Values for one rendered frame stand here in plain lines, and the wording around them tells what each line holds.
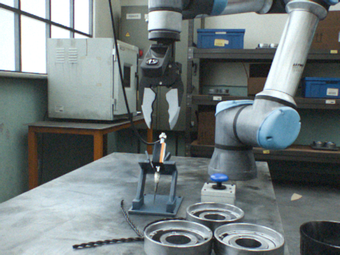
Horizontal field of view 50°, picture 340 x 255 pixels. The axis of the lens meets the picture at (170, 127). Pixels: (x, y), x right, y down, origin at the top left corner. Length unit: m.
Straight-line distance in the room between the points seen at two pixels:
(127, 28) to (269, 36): 1.70
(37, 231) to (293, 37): 0.79
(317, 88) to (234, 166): 3.12
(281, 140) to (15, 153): 2.27
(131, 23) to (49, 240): 4.09
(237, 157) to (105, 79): 1.89
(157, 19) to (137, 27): 3.79
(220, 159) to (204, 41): 3.11
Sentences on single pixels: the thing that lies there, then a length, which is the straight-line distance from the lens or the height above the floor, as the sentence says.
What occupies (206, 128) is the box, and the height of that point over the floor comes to 0.63.
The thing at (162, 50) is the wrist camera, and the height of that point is 1.14.
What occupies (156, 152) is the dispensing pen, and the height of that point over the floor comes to 0.92.
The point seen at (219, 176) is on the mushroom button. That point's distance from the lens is 0.81.
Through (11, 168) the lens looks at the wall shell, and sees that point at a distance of 2.93.
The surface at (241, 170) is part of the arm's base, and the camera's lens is 1.10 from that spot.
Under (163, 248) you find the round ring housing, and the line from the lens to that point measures 0.55.
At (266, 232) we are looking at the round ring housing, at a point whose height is 0.83.
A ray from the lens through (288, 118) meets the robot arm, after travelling 1.00.
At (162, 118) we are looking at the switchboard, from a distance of 4.48.
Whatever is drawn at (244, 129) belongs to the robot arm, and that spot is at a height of 0.95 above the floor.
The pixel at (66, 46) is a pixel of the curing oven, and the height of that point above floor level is 1.36.
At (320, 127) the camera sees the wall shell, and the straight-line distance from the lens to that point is 4.68.
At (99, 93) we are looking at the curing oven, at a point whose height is 1.01.
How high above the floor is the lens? 1.06
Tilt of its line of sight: 6 degrees down
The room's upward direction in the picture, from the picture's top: 1 degrees clockwise
